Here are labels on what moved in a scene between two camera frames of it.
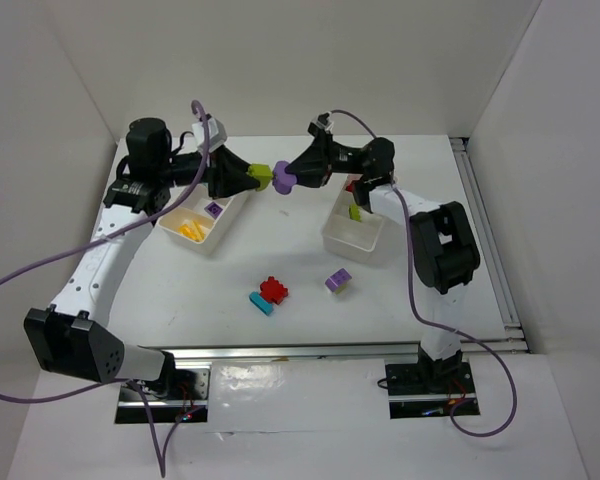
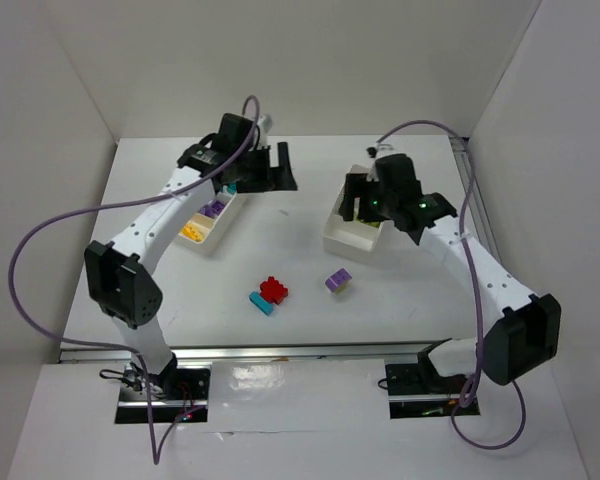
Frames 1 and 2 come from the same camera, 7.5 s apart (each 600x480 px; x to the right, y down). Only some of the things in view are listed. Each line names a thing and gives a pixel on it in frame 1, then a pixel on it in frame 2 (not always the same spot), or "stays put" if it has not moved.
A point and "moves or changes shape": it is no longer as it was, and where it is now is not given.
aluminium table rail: (312, 351) stays put
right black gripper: (323, 156) -> (362, 195)
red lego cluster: (272, 291) stays put
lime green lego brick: (262, 173) moves or changes shape
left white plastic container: (202, 222) stays put
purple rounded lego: (338, 281) stays put
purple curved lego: (282, 181) moves or changes shape
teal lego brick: (257, 300) stays put
